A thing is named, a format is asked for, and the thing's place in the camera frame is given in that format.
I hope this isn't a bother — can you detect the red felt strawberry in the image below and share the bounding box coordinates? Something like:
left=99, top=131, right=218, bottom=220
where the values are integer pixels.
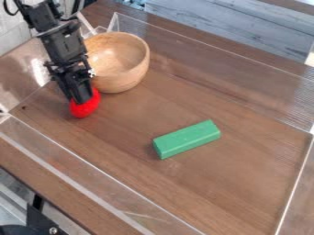
left=68, top=88, right=100, bottom=118

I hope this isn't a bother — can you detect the green rectangular block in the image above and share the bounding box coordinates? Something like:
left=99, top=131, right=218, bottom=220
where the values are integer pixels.
left=152, top=120, right=220, bottom=160

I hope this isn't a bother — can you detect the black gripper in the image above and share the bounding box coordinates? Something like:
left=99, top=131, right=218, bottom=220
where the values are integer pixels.
left=13, top=0, right=94, bottom=104

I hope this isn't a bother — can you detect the wooden bowl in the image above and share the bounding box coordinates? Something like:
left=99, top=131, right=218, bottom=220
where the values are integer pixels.
left=84, top=32, right=150, bottom=94

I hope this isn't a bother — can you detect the clear acrylic enclosure wall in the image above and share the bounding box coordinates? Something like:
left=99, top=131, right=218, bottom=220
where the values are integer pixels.
left=0, top=13, right=314, bottom=235

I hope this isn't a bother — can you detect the black clamp mount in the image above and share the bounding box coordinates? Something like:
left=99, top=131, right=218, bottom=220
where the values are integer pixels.
left=0, top=195, right=68, bottom=235

